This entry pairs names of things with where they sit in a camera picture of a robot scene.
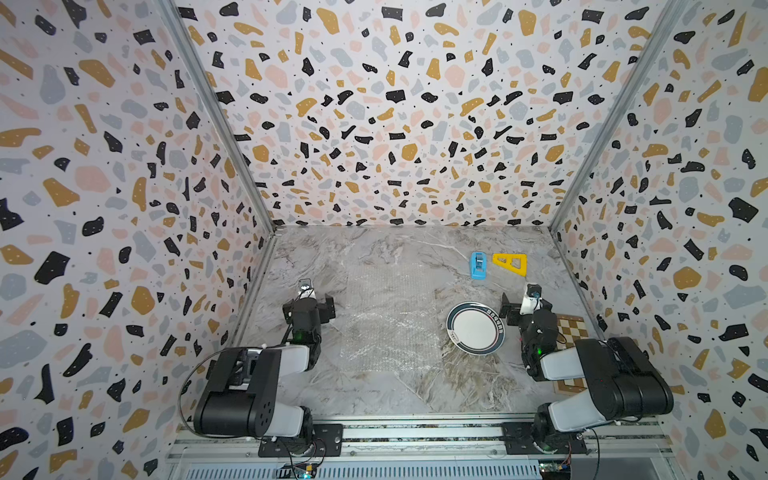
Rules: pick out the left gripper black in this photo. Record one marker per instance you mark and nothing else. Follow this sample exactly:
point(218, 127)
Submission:
point(306, 306)

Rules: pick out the blue tape dispenser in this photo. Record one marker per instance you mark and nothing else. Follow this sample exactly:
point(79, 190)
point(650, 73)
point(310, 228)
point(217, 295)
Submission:
point(478, 266)

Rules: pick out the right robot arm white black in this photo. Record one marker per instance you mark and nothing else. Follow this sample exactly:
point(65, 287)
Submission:
point(621, 382)

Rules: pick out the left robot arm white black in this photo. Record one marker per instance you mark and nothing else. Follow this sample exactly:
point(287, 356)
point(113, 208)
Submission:
point(240, 397)

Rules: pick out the yellow triangular plastic piece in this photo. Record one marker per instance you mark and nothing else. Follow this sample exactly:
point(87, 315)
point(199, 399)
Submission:
point(514, 263)

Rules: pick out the white vent grille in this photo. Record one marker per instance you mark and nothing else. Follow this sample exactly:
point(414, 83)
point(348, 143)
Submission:
point(469, 469)

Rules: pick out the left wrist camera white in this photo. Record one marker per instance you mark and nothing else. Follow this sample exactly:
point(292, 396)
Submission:
point(306, 289)

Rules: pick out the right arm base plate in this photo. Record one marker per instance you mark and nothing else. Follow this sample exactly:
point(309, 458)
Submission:
point(528, 438)

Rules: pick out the aluminium rail frame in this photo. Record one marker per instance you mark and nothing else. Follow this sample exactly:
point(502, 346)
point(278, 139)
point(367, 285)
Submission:
point(635, 450)

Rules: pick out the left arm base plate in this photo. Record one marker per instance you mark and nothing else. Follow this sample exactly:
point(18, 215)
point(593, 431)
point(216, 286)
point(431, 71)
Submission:
point(321, 441)

